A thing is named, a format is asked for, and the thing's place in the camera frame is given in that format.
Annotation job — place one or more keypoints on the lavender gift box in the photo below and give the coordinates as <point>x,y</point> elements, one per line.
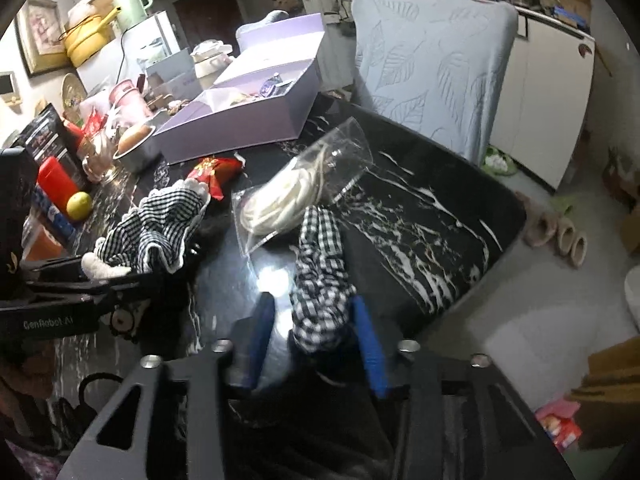
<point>240,125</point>

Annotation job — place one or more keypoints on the plain black box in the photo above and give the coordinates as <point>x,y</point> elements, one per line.
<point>15,210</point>

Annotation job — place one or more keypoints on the black printed box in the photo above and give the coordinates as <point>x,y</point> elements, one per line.
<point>45,132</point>

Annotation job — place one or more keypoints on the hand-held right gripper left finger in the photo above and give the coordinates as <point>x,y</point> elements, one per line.
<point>262,332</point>

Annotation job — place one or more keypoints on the white refrigerator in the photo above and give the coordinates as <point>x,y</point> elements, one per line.
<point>135,45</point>

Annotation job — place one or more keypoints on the tall cardboard box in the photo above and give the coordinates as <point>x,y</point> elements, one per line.
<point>102,0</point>

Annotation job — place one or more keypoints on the wall intercom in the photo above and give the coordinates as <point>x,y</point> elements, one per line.
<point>7,86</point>

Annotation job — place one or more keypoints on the blue label bottle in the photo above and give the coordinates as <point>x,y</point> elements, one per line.
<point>54,212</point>

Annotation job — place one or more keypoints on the open cardboard box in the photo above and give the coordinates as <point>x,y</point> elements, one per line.
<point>574,5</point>

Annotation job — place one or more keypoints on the black white checkered cloth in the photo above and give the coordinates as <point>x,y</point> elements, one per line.
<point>320,280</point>

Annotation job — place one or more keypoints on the white plush doll checkered dress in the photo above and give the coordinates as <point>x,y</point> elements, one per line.
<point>155,230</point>

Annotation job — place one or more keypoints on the white jar appliance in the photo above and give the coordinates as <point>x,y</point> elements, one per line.
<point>210,60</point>

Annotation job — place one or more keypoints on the red plastic container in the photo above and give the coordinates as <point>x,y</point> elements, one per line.
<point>57,180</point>

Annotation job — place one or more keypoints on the pink fluffy slipper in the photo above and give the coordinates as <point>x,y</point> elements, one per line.
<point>565,237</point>
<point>526,201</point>
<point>580,250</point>
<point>540,227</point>

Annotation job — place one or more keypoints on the framed picture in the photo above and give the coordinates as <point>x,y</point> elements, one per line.
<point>37,35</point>

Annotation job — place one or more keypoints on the glass cup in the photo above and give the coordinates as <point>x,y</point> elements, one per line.
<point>100,157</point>

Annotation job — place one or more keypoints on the red snack packet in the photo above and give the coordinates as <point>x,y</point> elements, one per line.
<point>215,174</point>

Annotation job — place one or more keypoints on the gold brown wrapped snack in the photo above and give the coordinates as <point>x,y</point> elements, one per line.
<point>178,105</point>

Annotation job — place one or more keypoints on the pink cup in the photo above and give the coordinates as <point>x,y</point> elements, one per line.
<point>127,101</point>

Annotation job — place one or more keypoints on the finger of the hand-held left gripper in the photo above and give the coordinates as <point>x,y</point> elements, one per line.
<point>80,294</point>
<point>52,269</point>

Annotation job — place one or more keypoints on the green slipper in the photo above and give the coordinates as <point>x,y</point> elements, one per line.
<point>498,162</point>
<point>562,203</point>

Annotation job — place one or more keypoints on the metal bowl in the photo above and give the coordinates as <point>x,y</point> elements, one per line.
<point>140,157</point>

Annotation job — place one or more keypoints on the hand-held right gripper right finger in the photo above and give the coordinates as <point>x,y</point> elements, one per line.
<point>369,347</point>

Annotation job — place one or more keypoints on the yellow lemon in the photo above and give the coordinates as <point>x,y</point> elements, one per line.
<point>79,205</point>

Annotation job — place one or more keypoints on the yellow pot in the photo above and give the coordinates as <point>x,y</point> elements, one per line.
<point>87,42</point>

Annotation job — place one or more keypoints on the large brown board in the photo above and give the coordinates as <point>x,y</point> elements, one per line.
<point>610,395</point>

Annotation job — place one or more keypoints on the red snack bag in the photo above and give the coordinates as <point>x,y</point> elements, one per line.
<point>93,124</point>

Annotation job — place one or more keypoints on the wooden handrail pole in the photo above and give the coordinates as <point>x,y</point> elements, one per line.
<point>565,10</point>

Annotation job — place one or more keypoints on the white cabinet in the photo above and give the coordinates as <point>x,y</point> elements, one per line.
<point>545,100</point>

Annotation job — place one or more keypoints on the crumpled clear plastic bag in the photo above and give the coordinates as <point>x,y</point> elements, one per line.
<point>82,14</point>

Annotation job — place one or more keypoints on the brown cardboard box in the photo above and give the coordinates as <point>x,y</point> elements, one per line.
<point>631,232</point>
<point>620,175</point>

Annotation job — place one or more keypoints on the white plastic bag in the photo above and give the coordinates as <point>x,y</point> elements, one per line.
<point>633,287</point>

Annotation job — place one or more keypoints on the dark brown door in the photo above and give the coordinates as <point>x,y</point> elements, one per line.
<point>210,7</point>

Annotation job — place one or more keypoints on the woven basket plate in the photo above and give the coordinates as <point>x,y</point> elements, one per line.
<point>73,94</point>

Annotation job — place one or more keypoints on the red pink package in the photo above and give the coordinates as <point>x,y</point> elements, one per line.
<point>560,425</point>

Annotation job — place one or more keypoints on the light blue covered chair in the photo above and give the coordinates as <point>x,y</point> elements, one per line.
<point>430,70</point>
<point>262,20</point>

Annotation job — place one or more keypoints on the white box of small bottles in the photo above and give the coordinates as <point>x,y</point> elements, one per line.
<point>172,76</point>

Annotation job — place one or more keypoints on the pale green kettle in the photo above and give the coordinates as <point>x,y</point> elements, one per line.
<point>131,7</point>

